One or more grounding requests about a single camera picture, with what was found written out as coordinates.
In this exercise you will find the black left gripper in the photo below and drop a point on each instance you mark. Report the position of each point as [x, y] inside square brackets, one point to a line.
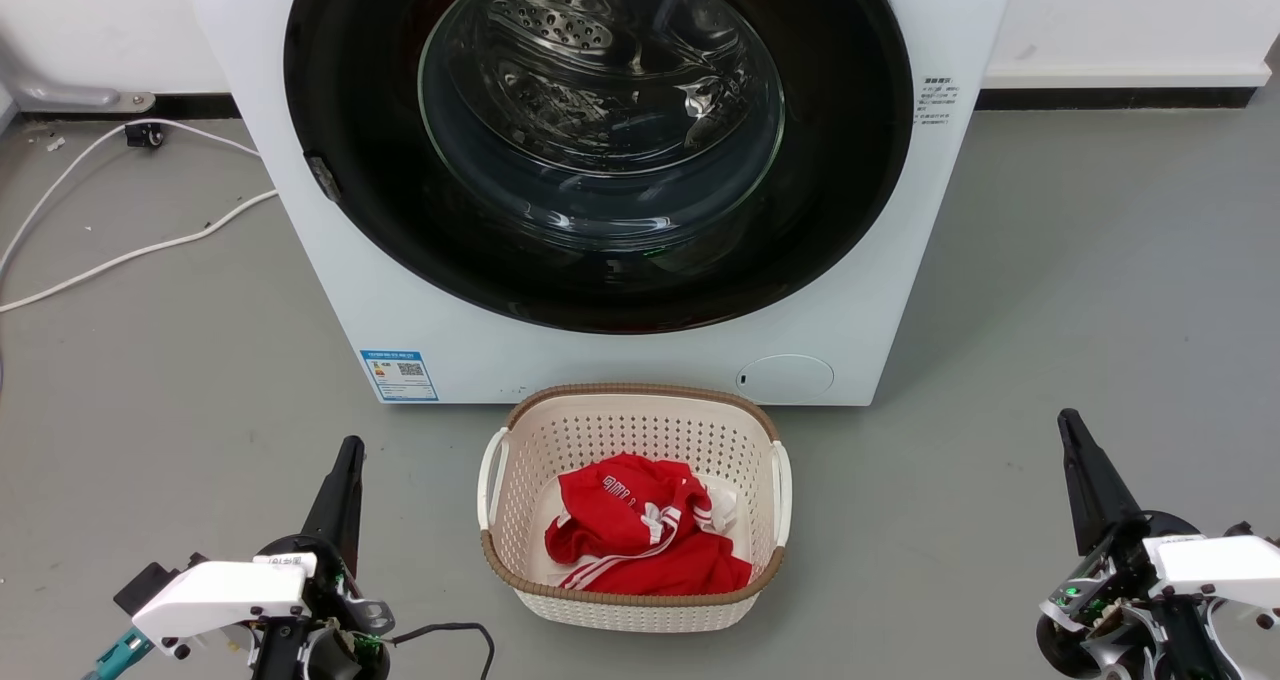
[335, 650]

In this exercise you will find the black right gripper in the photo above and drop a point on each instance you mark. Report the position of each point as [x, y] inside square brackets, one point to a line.
[1120, 610]

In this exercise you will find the white front-load washing machine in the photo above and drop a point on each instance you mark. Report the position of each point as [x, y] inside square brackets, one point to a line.
[640, 360]

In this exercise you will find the black round washer door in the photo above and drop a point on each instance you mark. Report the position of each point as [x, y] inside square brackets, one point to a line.
[850, 190]

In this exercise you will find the blue energy label sticker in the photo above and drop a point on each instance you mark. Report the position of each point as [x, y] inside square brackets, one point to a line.
[399, 374]

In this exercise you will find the red garment with white stripes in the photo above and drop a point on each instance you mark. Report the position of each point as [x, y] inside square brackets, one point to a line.
[640, 540]

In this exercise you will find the cream perforated laundry basket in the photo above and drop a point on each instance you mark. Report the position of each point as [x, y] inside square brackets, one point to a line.
[640, 425]

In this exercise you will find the round white filter cover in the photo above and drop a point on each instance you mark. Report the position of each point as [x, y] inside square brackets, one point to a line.
[785, 378]

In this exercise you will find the small black plug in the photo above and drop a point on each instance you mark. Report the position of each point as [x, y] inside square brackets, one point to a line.
[146, 134]

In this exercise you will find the small printed text sticker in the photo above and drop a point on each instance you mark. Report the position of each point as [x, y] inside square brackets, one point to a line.
[938, 100]

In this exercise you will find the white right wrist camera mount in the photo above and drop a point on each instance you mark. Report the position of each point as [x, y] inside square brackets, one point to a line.
[1220, 565]

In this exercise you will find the grey wall pipe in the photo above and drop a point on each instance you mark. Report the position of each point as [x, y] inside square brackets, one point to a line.
[70, 95]

